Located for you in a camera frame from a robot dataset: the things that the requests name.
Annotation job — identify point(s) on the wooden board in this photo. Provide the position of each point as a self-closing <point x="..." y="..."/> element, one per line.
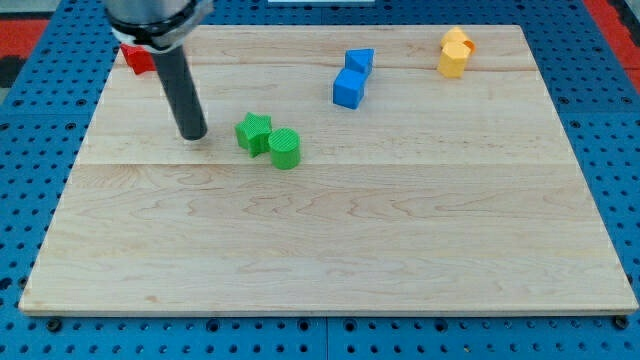
<point x="435" y="197"/>

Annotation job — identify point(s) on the green cylinder block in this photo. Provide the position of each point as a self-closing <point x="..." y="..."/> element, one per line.
<point x="284" y="144"/>

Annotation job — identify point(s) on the green star block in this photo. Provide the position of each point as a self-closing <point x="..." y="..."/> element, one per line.
<point x="252" y="133"/>

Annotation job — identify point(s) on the blue cube block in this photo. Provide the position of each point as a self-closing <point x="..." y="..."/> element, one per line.
<point x="348" y="88"/>

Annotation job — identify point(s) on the blue triangle block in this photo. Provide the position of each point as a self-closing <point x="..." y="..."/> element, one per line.
<point x="359" y="60"/>

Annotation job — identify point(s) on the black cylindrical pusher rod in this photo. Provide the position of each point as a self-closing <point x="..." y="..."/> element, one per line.
<point x="178" y="85"/>

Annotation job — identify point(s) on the yellow hexagon block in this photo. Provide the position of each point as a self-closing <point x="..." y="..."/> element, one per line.
<point x="453" y="59"/>

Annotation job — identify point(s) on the yellow rounded block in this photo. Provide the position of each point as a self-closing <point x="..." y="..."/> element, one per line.
<point x="457" y="35"/>

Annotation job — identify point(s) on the red block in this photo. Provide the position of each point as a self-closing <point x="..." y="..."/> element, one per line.
<point x="138" y="59"/>

